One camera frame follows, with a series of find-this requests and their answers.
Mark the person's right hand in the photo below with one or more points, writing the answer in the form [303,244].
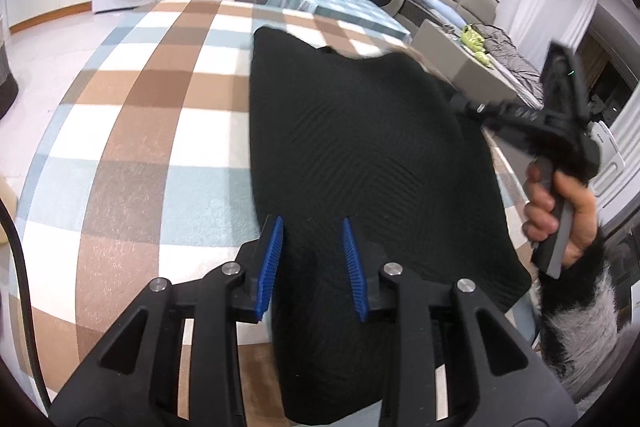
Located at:
[582,212]

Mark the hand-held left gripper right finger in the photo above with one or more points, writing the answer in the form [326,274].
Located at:
[355,272]

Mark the grey bedding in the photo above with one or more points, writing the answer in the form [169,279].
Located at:
[515,57]

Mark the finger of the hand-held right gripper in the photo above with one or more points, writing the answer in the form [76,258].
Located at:
[500,112]

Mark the brown blue plaid blanket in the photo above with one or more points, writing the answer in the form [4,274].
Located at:
[150,147]

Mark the teal checkered tablecloth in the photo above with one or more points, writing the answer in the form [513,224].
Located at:
[340,4]

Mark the lime green cloth item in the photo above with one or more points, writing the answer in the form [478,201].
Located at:
[481,57]
[471,37]

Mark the light blue pillow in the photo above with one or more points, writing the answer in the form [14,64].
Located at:
[435,4]

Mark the black knit sweater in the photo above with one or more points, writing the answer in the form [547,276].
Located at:
[360,147]

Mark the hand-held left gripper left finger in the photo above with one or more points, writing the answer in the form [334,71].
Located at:
[270,267]

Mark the grey cabinet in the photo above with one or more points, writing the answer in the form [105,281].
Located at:
[450,52]

